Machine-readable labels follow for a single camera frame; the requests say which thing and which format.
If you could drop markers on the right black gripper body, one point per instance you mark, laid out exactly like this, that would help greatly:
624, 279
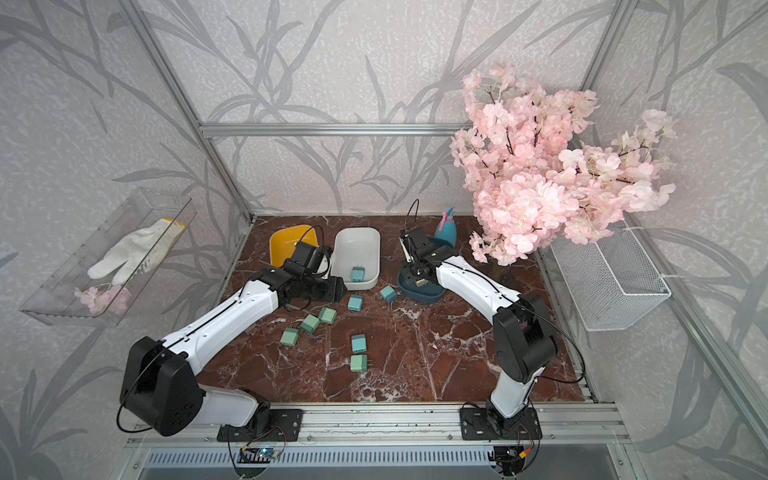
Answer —
412, 266

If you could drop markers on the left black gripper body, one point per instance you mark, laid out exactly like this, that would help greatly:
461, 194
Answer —
317, 287

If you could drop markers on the left circuit board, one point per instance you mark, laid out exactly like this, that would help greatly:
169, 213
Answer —
260, 455

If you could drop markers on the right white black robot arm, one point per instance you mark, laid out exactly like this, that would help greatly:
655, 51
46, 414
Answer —
524, 340

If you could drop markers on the white wire mesh basket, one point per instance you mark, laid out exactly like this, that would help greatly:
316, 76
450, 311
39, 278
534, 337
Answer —
613, 282

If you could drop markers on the dark teal storage box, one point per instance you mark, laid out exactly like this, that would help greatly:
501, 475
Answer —
430, 293

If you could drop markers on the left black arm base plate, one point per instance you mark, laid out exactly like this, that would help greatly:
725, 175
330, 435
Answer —
275, 425

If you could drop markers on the right circuit board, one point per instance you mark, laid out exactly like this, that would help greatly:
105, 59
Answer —
509, 456

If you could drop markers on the teal plug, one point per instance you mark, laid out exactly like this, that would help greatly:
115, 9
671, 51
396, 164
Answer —
359, 344
389, 294
355, 303
357, 274

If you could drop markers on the white plastic storage box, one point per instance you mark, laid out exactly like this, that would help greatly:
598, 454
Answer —
357, 246

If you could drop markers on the yellow plastic storage box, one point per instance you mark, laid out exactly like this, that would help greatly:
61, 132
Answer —
282, 243

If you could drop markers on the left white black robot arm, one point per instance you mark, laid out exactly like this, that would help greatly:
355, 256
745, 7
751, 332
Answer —
160, 384

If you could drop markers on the small pink flower sprig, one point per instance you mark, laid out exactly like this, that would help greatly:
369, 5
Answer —
98, 300

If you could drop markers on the clear acrylic wall shelf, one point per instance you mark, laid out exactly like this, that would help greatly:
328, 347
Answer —
97, 285

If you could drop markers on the circuit board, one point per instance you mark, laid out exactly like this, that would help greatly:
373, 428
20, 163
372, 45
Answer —
260, 455
509, 456

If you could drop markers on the teal pink spray bottle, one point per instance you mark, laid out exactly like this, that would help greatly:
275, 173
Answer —
446, 229

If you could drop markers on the aluminium front rail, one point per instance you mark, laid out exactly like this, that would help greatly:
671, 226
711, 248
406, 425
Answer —
358, 424

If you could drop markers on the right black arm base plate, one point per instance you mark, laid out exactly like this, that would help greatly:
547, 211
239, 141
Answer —
501, 425

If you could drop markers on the white work glove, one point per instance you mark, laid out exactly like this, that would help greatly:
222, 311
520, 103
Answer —
138, 252

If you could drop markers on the pink artificial blossom tree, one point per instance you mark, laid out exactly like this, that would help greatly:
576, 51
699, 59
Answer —
530, 185

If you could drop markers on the green plug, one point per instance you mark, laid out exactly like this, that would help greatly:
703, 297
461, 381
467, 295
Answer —
328, 315
359, 363
290, 337
310, 324

